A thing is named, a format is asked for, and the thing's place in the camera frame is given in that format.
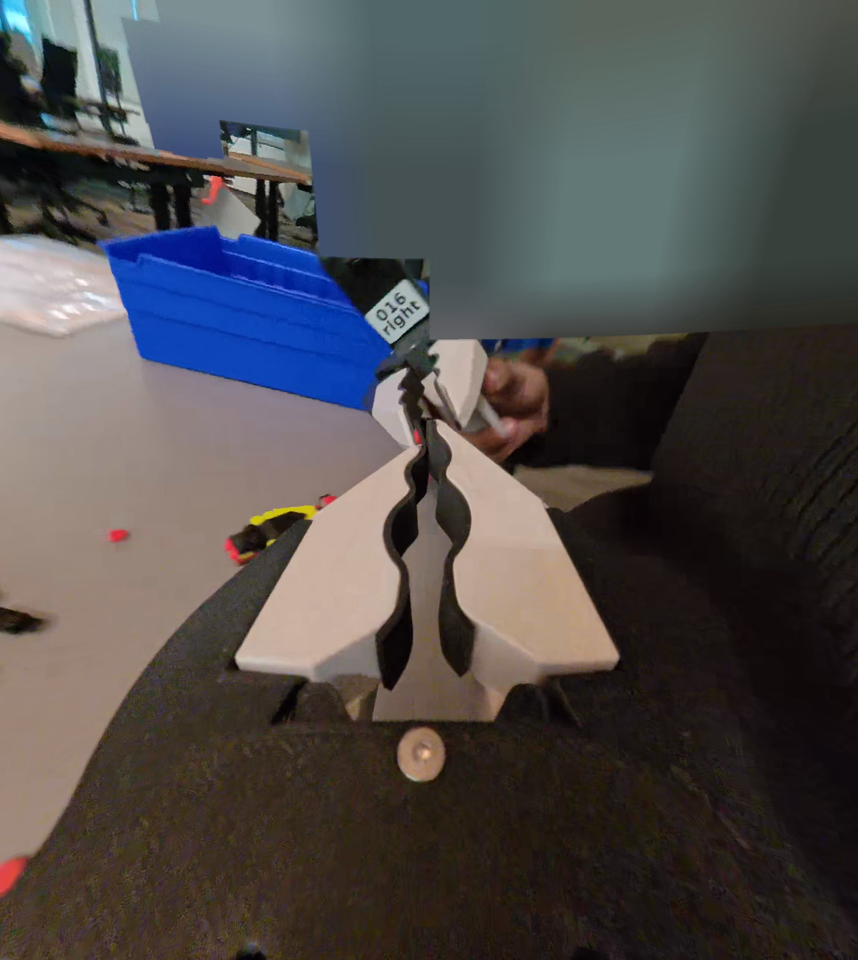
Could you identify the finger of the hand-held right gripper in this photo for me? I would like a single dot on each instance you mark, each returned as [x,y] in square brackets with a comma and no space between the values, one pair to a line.
[387,409]
[462,375]

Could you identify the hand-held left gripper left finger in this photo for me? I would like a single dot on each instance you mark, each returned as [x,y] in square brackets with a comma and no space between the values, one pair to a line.
[324,600]

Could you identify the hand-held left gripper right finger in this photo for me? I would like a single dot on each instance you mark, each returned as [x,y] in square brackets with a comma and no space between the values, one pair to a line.
[534,600]

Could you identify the person's right forearm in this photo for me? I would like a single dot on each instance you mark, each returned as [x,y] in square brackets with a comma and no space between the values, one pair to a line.
[609,405]

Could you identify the yellow red lego car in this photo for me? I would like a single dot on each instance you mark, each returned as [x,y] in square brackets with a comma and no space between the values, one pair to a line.
[271,525]

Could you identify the person's right hand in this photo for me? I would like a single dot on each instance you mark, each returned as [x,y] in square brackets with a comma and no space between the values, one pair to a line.
[519,390]

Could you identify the blue plastic bin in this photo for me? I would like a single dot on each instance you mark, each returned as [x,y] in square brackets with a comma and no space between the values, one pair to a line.
[248,322]

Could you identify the white folded sheet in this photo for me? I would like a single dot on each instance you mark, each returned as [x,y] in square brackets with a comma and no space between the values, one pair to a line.
[230,214]

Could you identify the orange plastic object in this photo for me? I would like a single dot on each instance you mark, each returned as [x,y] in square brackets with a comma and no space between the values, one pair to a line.
[212,189]

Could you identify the person's black sweater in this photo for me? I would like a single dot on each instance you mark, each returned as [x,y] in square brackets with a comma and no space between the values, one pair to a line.
[774,600]

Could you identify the wooden top table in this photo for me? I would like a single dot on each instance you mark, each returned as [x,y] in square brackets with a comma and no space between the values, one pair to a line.
[98,150]

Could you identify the clear plastic bag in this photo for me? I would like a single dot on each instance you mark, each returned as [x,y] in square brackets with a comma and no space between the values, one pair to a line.
[23,277]

